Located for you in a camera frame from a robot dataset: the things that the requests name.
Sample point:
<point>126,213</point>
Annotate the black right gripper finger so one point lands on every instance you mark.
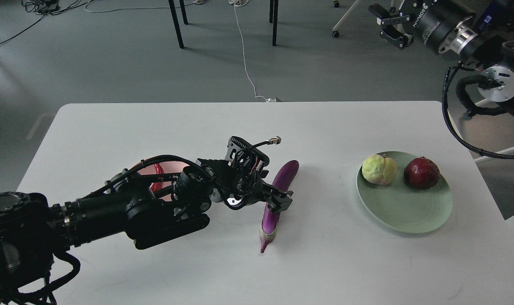
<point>391,21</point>

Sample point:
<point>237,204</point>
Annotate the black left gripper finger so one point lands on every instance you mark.
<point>277,200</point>

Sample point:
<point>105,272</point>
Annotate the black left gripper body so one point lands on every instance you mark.
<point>236,189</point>

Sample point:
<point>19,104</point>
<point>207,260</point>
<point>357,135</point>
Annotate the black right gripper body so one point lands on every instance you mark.
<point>441,25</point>

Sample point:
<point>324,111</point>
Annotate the purple eggplant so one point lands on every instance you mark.
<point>269,223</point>

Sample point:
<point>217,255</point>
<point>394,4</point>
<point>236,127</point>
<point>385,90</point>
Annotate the yellow green custard apple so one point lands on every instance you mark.
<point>379,169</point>

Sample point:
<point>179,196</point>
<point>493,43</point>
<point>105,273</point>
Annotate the dark red pomegranate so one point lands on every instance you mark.
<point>422,173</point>

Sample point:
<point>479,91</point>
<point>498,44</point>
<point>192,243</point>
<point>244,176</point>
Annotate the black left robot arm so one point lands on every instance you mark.
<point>35,237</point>

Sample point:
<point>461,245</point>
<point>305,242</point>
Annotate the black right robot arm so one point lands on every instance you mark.
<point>484,46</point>

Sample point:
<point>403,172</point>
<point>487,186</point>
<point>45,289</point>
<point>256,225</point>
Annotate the white office chair base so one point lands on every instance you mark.
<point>343,19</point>

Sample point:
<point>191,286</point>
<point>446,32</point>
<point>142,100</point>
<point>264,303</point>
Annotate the pink plate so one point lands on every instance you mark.
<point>161,186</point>

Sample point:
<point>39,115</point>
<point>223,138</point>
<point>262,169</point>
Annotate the black table leg right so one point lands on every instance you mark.
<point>273,19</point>

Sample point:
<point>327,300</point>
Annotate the black table leg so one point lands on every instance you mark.
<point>273,19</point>
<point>176,23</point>

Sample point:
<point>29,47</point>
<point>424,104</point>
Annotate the green plate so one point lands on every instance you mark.
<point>403,208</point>

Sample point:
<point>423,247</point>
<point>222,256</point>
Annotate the black table leg left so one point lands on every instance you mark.
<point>176,23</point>

